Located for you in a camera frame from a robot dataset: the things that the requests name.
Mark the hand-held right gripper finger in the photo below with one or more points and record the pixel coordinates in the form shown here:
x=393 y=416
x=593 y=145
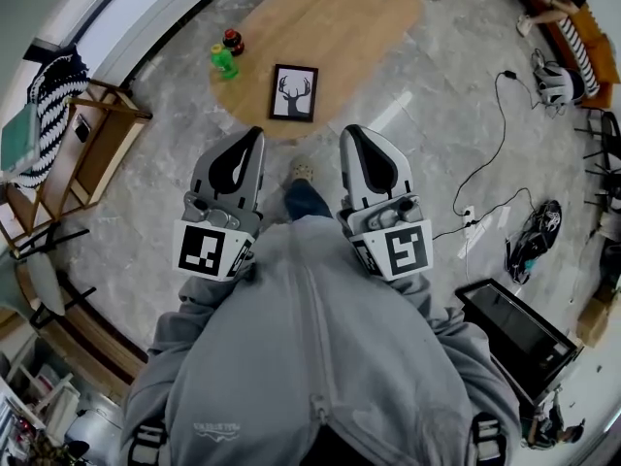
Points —
x=402 y=168
x=347 y=173

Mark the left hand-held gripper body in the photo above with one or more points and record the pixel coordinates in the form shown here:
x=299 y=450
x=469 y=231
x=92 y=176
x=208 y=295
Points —
x=199 y=250

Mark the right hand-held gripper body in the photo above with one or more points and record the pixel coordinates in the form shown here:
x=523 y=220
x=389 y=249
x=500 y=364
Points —
x=407 y=250

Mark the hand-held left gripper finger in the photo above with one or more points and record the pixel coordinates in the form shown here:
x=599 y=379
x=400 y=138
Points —
x=201 y=173
x=257 y=177

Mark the deer picture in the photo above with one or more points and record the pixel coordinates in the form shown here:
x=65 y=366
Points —
x=293 y=92

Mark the person's right forearm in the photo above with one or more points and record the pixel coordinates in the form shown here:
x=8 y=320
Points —
x=432 y=304

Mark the person's left forearm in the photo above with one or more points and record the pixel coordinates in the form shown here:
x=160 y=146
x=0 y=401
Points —
x=204 y=299

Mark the wooden coffee table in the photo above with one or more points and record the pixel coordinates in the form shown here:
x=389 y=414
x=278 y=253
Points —
x=330 y=32

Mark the person's beige shoe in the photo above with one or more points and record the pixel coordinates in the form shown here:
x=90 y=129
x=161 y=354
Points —
x=302 y=168

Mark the person's blue trouser leg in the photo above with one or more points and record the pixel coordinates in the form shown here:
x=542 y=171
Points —
x=305 y=202

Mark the white power strip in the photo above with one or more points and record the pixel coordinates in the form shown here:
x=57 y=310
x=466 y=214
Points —
x=469 y=216

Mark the wooden shelf rack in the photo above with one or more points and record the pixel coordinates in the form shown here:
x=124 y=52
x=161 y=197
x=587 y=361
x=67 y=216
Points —
x=111 y=148

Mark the green soda bottle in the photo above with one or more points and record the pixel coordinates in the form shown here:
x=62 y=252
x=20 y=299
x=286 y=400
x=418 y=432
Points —
x=225 y=63

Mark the small black device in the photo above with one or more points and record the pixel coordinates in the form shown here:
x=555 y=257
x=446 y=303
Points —
x=81 y=128

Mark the red label cola bottle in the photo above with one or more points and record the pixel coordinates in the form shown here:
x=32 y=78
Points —
x=234 y=42

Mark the black flat screen monitor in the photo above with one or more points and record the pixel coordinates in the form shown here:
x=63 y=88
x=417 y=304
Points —
x=519 y=333

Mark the black bag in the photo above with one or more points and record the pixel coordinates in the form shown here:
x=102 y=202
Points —
x=545 y=226

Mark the person's grey hoodie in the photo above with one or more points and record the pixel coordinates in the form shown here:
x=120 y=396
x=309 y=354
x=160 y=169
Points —
x=291 y=357

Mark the grey padded chair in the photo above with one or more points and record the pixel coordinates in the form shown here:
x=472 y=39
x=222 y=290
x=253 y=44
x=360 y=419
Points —
x=46 y=279

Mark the navy white striped blanket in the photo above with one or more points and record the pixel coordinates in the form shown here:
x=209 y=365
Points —
x=53 y=100

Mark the white window ledge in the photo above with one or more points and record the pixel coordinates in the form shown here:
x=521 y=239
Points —
x=126 y=22

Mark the grey backpack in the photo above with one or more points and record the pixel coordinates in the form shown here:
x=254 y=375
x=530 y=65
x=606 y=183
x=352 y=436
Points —
x=558 y=85

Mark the green book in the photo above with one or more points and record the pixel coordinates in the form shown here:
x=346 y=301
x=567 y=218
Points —
x=19 y=139

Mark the grey harness buckle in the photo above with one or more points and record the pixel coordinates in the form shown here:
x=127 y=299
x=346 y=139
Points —
x=148 y=444
x=487 y=440

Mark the cardboard box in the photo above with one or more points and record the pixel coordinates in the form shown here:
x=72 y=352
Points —
x=599 y=318

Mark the black metal chair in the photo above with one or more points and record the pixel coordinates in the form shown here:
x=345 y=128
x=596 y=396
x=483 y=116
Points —
x=611 y=187
x=606 y=134

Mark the striped sofa cushion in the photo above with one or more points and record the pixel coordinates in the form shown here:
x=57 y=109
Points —
x=579 y=61

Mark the orange sofa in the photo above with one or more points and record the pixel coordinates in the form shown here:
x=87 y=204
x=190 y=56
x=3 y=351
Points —
x=599 y=51

